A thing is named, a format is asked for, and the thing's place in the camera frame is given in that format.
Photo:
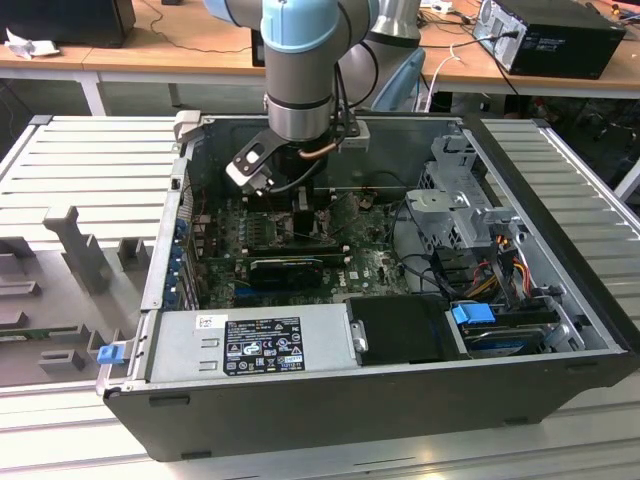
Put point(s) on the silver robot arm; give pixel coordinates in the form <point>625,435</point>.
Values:
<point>300,75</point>

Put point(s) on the CPU socket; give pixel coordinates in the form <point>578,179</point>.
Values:
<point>280,225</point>

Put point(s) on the silver coin battery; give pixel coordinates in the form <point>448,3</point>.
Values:
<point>366,202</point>

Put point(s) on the black graphics card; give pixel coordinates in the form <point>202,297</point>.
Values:
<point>285,275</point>

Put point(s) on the green motherboard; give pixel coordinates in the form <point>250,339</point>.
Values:
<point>370,260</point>

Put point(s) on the grey case latch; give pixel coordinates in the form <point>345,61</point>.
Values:
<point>187,125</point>

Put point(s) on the small black box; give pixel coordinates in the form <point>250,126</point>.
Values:
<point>257,50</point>

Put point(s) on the blue card retainer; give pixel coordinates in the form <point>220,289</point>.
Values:
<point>172,290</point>
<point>180,227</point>
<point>176,263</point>

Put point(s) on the silver metal drive cage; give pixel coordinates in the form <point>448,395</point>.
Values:
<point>440,210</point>

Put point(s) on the wooden desk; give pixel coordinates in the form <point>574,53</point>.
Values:
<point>465,75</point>
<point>200,45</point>
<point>40,62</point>

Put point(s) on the black power supply label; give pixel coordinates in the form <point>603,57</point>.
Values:
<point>262,345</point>

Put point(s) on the black plastic shroud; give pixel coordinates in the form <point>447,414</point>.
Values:
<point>400,330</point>

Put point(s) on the small white device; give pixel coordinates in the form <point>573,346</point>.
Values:
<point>442,6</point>

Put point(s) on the silver power supply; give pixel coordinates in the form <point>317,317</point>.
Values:
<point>175,345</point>

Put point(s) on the hard disk in blue carrier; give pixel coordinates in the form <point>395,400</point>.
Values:
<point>472,315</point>

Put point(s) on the black PC case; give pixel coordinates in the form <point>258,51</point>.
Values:
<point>350,420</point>

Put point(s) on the blue plastic latch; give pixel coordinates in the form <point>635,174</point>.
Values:
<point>110,355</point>

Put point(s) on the large black box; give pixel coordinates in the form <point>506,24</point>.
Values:
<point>65,20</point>

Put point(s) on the black desktop computer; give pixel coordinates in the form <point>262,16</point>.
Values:
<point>565,45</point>

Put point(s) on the crumpled white paper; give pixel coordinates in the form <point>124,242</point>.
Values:
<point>30,47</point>

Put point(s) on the green RAM stick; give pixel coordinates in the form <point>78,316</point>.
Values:
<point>30,337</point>

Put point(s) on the white table leg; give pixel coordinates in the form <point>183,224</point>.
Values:
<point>630,180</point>

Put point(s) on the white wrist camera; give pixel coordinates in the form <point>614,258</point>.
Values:
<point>250,160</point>

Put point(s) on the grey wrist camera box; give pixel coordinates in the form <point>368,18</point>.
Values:
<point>356,136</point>

